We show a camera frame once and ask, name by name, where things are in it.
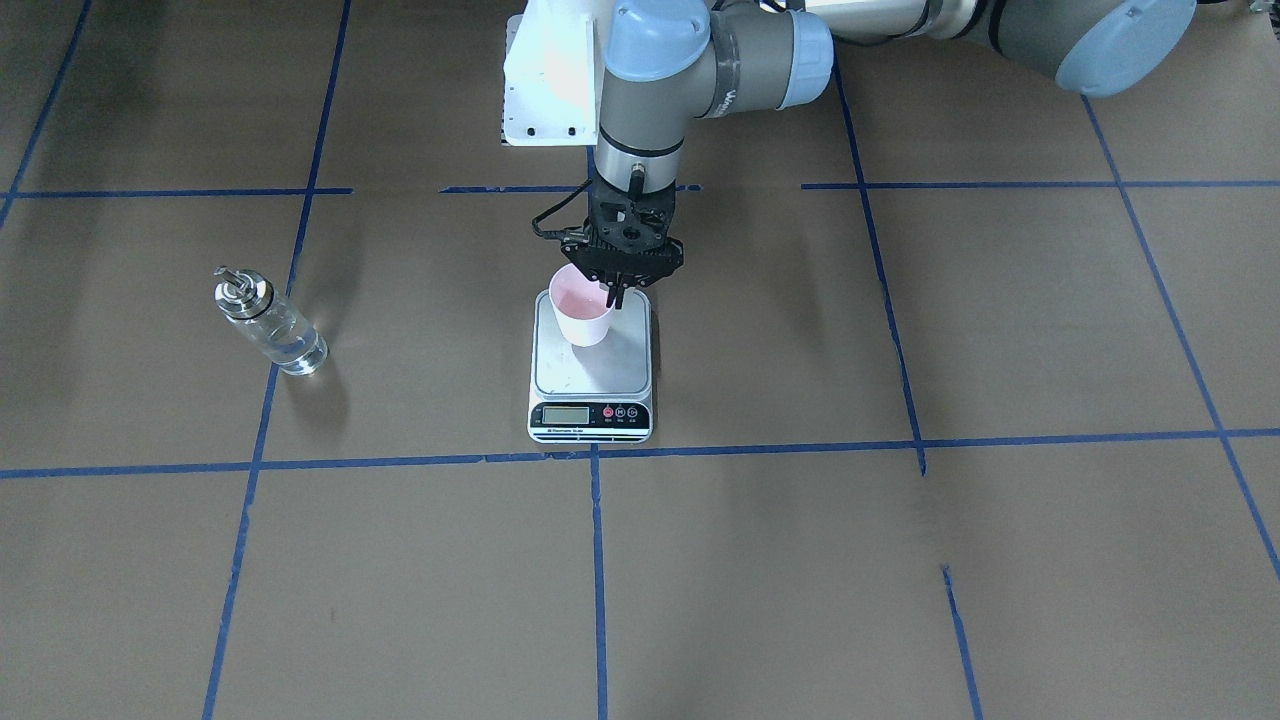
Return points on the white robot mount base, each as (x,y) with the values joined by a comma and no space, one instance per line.
(553,73)

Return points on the silver digital kitchen scale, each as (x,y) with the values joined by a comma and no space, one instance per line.
(597,394)

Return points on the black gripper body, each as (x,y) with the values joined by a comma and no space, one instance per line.
(617,287)

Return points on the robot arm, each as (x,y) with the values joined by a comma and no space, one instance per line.
(667,63)

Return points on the brown paper table cover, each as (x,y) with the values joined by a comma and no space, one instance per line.
(966,399)

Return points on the glass sauce bottle metal spout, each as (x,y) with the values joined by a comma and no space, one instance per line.
(269,320)

